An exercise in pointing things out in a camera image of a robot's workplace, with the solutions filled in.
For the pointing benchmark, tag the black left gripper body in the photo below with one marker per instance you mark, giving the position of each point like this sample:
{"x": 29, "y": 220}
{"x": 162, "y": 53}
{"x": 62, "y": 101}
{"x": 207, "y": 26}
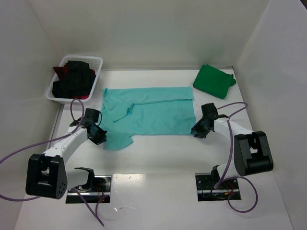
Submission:
{"x": 97, "y": 133}

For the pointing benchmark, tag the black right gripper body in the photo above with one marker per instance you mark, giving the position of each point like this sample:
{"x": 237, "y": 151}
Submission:
{"x": 199, "y": 128}

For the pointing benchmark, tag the teal t shirt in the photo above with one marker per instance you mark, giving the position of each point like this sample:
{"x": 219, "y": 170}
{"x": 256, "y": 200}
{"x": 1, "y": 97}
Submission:
{"x": 158, "y": 111}

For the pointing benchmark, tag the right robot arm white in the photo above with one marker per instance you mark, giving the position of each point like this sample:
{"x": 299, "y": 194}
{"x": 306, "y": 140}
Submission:
{"x": 249, "y": 153}

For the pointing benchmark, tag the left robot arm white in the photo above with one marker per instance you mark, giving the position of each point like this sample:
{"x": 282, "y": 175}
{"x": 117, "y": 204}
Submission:
{"x": 46, "y": 173}

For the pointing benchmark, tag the dark green folded t shirt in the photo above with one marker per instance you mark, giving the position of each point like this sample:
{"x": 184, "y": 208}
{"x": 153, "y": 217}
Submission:
{"x": 213, "y": 81}

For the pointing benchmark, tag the black garment in basket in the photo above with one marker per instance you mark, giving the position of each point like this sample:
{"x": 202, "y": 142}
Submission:
{"x": 77, "y": 84}

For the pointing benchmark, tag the red garment in basket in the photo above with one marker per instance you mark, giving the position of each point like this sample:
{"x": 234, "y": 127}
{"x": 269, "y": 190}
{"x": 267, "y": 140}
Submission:
{"x": 61, "y": 72}

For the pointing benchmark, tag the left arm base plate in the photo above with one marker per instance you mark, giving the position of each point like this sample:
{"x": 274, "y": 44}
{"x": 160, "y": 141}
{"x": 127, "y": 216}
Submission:
{"x": 99, "y": 189}

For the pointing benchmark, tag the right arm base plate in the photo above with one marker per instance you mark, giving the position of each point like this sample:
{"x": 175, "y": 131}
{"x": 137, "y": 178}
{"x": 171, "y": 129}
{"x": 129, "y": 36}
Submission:
{"x": 206, "y": 191}

